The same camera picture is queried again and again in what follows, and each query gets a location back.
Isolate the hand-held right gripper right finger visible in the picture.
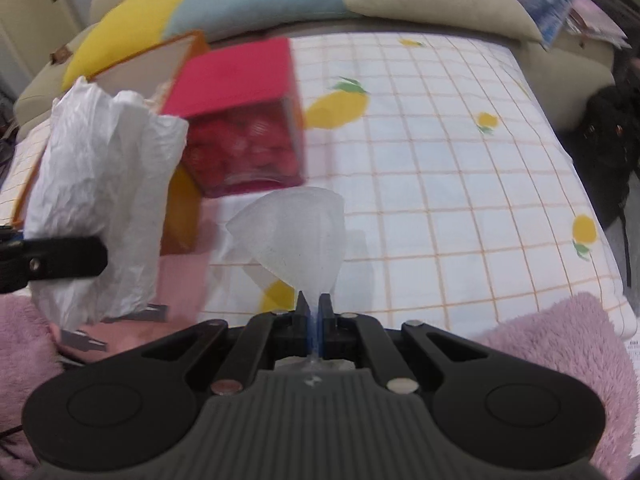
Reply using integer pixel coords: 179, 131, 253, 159
317, 293, 491, 396

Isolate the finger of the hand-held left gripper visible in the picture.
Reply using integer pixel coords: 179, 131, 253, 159
0, 234, 109, 295

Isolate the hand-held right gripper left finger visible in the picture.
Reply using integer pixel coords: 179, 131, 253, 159
142, 290, 314, 397

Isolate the translucent white plastic bag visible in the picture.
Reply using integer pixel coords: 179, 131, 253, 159
225, 186, 347, 371

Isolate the orange box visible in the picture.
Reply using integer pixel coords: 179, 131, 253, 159
12, 30, 212, 257

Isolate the red box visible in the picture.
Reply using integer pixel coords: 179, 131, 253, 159
162, 37, 307, 199

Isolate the grey metal clip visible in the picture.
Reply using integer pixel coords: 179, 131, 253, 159
62, 330, 109, 354
129, 303, 169, 324

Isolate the pink translucent sheet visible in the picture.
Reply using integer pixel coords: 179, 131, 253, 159
60, 254, 222, 362

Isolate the metal rack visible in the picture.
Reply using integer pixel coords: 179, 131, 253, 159
0, 87, 21, 177

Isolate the yellow pillow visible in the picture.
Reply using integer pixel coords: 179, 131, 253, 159
62, 0, 201, 91

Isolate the pink fluffy blanket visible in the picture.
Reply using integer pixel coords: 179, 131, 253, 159
0, 291, 640, 480

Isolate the cream door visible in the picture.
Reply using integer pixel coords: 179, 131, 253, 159
0, 0, 89, 63

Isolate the black backpack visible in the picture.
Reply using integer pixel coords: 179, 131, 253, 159
582, 55, 640, 232

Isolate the beige sofa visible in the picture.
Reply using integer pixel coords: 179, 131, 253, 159
12, 0, 617, 132

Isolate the blue illustrated book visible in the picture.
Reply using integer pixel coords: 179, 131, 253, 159
500, 0, 582, 52

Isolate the pile of papers and books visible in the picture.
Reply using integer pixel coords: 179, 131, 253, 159
569, 0, 635, 50

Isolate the black cable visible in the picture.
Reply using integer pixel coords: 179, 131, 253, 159
618, 195, 632, 289

